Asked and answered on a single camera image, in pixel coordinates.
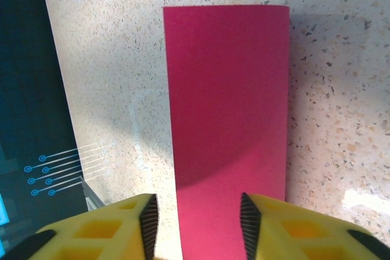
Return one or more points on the aluminium frame post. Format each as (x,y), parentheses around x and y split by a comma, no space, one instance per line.
(91,196)

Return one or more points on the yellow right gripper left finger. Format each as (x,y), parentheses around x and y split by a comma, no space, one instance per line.
(100,232)

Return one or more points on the blue circuit print panel with gear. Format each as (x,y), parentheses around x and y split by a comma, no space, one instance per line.
(27,89)

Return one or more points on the magenta cloth piece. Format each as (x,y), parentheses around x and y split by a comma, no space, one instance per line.
(228,104)

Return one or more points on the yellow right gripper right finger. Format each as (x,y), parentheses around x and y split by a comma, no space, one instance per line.
(304,235)

